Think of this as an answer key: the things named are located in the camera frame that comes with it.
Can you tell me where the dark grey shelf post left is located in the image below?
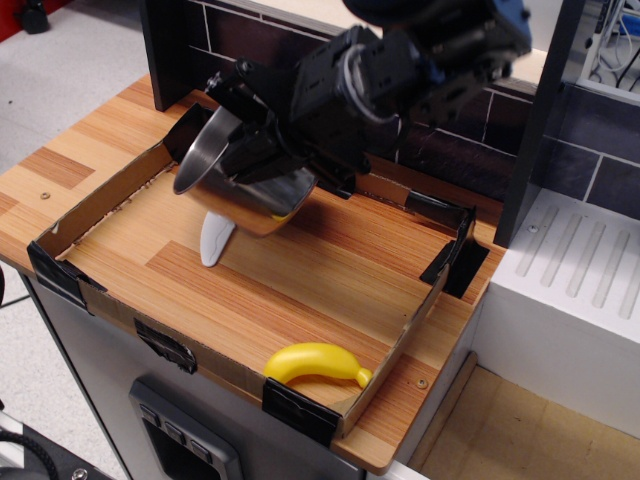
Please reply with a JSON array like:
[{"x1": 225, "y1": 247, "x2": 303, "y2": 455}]
[{"x1": 139, "y1": 0, "x2": 192, "y2": 112}]

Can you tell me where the grey toy oven panel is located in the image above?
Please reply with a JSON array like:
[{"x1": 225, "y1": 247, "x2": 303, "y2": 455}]
[{"x1": 129, "y1": 380, "x2": 243, "y2": 479}]

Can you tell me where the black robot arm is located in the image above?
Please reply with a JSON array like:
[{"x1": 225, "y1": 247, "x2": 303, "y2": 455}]
[{"x1": 206, "y1": 1, "x2": 532, "y2": 196}]

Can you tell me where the cardboard fence with black tape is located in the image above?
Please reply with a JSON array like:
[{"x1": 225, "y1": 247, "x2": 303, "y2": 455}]
[{"x1": 28, "y1": 106, "x2": 502, "y2": 449}]

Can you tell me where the yellow handled toy knife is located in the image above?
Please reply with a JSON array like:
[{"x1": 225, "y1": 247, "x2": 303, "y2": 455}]
[{"x1": 200, "y1": 212, "x2": 236, "y2": 267}]

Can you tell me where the dark grey shelf post right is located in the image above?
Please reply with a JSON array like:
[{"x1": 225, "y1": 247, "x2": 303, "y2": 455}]
[{"x1": 494, "y1": 1, "x2": 585, "y2": 248}]

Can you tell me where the white toy sink drainboard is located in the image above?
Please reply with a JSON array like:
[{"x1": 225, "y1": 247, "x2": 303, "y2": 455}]
[{"x1": 473, "y1": 190, "x2": 639, "y2": 436}]

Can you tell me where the dark grey shelf post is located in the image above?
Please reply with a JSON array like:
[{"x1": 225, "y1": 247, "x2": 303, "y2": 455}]
[
  {"x1": 494, "y1": 1, "x2": 585, "y2": 248},
  {"x1": 139, "y1": 0, "x2": 192, "y2": 112}
]

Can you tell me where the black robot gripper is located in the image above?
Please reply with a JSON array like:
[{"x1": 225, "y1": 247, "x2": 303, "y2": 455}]
[{"x1": 205, "y1": 26, "x2": 425, "y2": 198}]

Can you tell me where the shiny metal pot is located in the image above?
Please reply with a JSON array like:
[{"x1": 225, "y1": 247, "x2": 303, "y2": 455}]
[{"x1": 174, "y1": 107, "x2": 316, "y2": 237}]

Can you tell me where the yellow plastic toy banana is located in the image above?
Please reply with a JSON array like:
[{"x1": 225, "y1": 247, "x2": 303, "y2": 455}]
[{"x1": 263, "y1": 342, "x2": 373, "y2": 389}]

